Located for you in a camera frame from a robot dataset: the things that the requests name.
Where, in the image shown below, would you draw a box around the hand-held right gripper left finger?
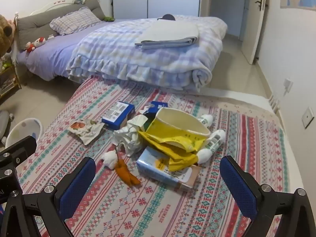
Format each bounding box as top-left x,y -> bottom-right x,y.
0,157 -> 96,237

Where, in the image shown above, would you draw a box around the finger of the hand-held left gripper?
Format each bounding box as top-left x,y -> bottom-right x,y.
0,135 -> 37,178

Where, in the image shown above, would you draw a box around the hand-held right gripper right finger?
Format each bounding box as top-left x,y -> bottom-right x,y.
219,155 -> 316,237

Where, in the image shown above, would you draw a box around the white plastic bin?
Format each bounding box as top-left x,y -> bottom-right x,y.
5,118 -> 43,149

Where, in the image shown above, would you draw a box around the white tissues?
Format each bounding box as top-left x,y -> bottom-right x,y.
114,116 -> 149,157

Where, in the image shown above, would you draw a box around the cream paper cup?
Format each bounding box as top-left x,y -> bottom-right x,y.
155,107 -> 210,139

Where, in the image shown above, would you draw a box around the yellow plastic bag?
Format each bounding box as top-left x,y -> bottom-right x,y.
138,117 -> 210,153

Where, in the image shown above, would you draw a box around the torn-open blue biscuit box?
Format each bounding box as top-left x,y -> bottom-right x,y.
146,101 -> 169,115

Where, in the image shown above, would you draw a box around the grey wheeled furniture base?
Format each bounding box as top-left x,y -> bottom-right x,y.
0,110 -> 14,144

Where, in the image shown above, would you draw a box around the small white tissue ball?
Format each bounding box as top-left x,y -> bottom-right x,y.
101,150 -> 119,169

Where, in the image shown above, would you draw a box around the patterned bedspread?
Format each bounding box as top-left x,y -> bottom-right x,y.
16,75 -> 293,237

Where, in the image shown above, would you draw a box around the orange peel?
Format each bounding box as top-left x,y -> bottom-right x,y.
114,149 -> 142,187

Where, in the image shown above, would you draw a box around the large white bottle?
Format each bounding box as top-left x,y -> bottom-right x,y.
196,130 -> 226,165

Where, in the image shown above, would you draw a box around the printed snack wrapper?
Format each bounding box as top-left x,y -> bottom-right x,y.
68,118 -> 105,146

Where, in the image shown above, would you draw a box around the yellow snack packet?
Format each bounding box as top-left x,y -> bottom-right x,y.
158,146 -> 200,172

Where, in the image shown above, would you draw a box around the wooden shelf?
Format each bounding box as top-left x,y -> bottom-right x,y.
0,54 -> 22,99

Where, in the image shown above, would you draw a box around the small white bottle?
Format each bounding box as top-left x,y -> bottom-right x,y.
197,114 -> 213,129

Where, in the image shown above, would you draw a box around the light blue tissue pack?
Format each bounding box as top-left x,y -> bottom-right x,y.
136,146 -> 201,192

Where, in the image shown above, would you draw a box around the blue box with white label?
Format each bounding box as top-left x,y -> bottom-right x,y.
101,101 -> 136,130

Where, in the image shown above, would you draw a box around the white ribbed rack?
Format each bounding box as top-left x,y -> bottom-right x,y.
268,94 -> 280,113

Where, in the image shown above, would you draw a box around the dark green packet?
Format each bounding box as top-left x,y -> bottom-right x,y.
142,112 -> 158,131

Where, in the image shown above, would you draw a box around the brown teddy bear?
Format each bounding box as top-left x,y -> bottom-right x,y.
0,14 -> 16,57

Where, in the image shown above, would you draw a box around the white plug-in charger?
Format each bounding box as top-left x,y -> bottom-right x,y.
283,78 -> 294,97

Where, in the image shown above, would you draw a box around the grey headboard cushion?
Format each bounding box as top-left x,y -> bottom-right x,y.
16,0 -> 106,45

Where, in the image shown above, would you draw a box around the checked pillow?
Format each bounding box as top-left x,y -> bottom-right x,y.
49,7 -> 102,35

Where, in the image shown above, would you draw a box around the checked ruffled blanket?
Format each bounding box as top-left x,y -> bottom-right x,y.
67,17 -> 228,92

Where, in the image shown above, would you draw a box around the white door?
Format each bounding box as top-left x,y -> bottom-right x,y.
241,0 -> 268,65

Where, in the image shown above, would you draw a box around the folded grey-blue blanket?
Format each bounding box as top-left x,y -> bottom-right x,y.
135,37 -> 198,49

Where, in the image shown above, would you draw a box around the folded white towel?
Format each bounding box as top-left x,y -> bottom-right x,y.
141,22 -> 199,42

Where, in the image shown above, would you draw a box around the blue white wardrobe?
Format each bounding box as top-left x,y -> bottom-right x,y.
111,0 -> 203,20

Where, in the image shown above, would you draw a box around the white wall switch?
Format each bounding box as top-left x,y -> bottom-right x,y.
302,107 -> 315,129

